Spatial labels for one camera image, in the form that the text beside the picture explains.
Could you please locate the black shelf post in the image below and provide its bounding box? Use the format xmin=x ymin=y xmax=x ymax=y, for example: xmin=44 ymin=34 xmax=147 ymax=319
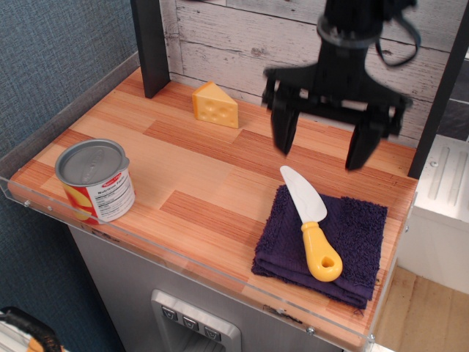
xmin=130 ymin=0 xmax=170 ymax=98
xmin=407 ymin=1 xmax=468 ymax=179

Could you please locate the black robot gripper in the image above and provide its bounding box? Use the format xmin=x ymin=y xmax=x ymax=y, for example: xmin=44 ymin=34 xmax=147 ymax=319
xmin=262 ymin=14 xmax=412 ymax=171

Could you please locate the white knife yellow handle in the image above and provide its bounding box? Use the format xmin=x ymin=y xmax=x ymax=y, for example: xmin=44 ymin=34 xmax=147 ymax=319
xmin=280 ymin=165 xmax=343 ymax=282

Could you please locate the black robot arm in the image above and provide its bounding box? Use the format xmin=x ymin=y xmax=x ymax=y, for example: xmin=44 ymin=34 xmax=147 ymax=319
xmin=262 ymin=1 xmax=421 ymax=170

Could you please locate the black left shelf post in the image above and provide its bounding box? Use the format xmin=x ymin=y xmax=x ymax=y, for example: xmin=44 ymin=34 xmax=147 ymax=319
xmin=130 ymin=0 xmax=170 ymax=98

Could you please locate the silver ice dispenser panel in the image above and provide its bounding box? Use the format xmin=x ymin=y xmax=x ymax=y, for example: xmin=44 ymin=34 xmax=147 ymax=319
xmin=151 ymin=289 xmax=242 ymax=351

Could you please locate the silver toy fridge cabinet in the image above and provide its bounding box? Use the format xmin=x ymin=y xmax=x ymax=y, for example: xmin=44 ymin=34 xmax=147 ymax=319
xmin=70 ymin=228 xmax=339 ymax=351

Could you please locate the yellow toy cheese wedge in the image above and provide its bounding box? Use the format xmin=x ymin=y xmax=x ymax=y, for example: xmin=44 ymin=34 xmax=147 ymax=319
xmin=192 ymin=81 xmax=239 ymax=129

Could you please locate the folded purple towel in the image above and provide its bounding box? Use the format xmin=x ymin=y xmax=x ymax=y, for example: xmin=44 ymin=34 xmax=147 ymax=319
xmin=251 ymin=184 xmax=388 ymax=311

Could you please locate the black braided cable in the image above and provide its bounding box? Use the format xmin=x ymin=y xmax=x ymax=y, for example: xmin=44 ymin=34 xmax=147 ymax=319
xmin=375 ymin=14 xmax=422 ymax=67

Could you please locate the toy tin can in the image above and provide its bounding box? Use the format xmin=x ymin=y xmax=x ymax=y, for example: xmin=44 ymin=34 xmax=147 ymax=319
xmin=55 ymin=139 xmax=136 ymax=224

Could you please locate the black right shelf post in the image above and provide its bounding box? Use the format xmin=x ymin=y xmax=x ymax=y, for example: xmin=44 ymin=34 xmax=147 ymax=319
xmin=407 ymin=1 xmax=468 ymax=179

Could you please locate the black orange object corner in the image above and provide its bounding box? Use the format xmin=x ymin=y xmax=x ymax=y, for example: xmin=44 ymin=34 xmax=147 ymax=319
xmin=1 ymin=307 xmax=66 ymax=351

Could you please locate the white toy sink unit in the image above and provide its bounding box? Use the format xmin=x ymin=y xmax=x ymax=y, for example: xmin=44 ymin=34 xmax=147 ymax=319
xmin=397 ymin=135 xmax=468 ymax=293

